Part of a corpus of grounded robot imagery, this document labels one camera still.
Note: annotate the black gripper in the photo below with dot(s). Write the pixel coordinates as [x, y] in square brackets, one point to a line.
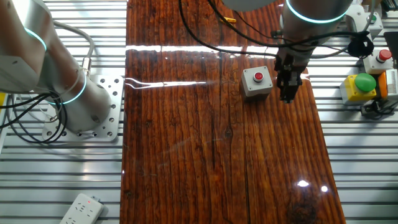
[289, 63]

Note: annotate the grey box red push button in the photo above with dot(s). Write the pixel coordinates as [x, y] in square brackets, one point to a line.
[253, 88]

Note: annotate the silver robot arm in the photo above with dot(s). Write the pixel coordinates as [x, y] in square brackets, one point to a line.
[37, 62]

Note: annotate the yellow box green mushroom button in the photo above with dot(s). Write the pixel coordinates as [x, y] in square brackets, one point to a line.
[365, 82]

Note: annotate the grey box red mushroom button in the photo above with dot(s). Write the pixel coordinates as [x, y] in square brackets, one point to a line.
[371, 65]

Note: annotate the grey box green flat button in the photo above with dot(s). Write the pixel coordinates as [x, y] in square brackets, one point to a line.
[377, 29]

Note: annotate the yellow clothespin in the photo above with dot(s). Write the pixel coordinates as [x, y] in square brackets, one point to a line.
[230, 20]

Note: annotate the orange rounded object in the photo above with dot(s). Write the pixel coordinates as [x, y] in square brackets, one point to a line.
[382, 85]

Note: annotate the black flat panel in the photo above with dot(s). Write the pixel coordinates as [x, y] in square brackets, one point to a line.
[392, 46]

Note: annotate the glossy wood grain board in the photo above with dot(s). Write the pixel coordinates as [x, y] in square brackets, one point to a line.
[186, 140]

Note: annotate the white power strip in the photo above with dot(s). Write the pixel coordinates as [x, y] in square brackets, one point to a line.
[81, 211]

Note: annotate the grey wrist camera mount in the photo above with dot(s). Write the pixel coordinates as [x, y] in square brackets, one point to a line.
[356, 17]

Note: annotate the silver ribbed depth camera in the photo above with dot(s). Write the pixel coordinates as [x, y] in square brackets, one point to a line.
[392, 84]

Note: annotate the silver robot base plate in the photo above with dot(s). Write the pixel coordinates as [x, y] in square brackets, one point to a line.
[113, 93]

